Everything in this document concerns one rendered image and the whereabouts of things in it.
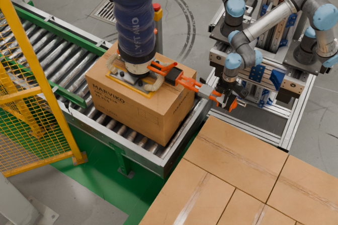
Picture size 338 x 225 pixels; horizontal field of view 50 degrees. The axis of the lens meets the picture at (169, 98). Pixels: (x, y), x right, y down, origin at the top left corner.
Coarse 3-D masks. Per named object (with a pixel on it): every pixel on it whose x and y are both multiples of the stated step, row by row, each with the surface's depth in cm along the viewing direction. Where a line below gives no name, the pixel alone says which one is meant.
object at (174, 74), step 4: (172, 68) 214; (176, 68) 214; (168, 72) 212; (172, 72) 212; (176, 72) 212; (180, 72) 212; (164, 76) 210; (168, 76) 211; (172, 76) 211; (176, 76) 211; (180, 76) 211; (164, 80) 213; (168, 80) 212; (172, 80) 209; (176, 80) 208; (172, 84) 212; (176, 84) 211
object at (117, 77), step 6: (108, 72) 229; (120, 72) 225; (126, 72) 228; (114, 78) 226; (120, 78) 226; (126, 84) 223; (132, 84) 223; (138, 84) 221; (144, 84) 223; (138, 90) 221; (144, 90) 220; (150, 96) 218
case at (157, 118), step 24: (96, 72) 231; (192, 72) 231; (96, 96) 246; (120, 96) 226; (144, 96) 220; (168, 96) 220; (192, 96) 250; (120, 120) 253; (144, 120) 232; (168, 120) 226
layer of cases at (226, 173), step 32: (224, 128) 254; (192, 160) 240; (224, 160) 240; (256, 160) 240; (288, 160) 240; (160, 192) 228; (192, 192) 228; (224, 192) 228; (256, 192) 227; (288, 192) 227; (320, 192) 227; (160, 224) 216; (192, 224) 216; (224, 224) 216; (256, 224) 216; (288, 224) 216; (320, 224) 216
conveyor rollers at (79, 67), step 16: (0, 16) 321; (32, 32) 312; (0, 48) 301; (48, 48) 299; (64, 48) 302; (80, 64) 288; (64, 80) 278; (80, 80) 279; (80, 96) 271; (80, 112) 263; (96, 112) 264; (192, 112) 261; (112, 128) 256; (144, 144) 248
